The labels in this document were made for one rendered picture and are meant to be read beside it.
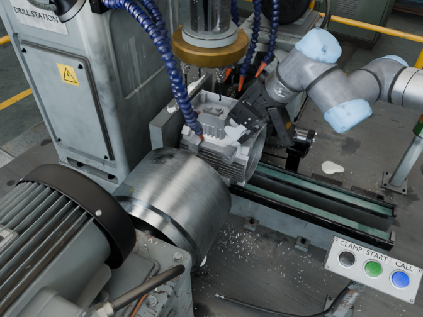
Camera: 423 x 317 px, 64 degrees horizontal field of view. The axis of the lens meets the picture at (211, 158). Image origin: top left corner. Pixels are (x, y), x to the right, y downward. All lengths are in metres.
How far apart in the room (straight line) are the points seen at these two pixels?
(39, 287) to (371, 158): 1.21
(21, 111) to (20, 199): 2.75
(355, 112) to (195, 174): 0.33
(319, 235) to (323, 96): 0.49
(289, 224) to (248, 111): 0.40
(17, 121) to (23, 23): 2.21
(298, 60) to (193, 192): 0.33
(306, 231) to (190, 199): 0.45
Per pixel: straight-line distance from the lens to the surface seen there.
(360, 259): 0.76
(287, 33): 1.30
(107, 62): 0.83
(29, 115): 3.14
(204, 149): 0.92
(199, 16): 0.78
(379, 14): 4.03
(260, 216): 1.05
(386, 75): 0.75
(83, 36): 0.81
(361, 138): 1.49
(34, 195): 0.47
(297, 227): 1.03
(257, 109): 0.79
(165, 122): 0.87
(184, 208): 0.68
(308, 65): 0.68
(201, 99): 0.99
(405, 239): 1.20
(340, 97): 0.66
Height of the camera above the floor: 1.68
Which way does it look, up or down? 44 degrees down
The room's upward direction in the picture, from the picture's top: 1 degrees clockwise
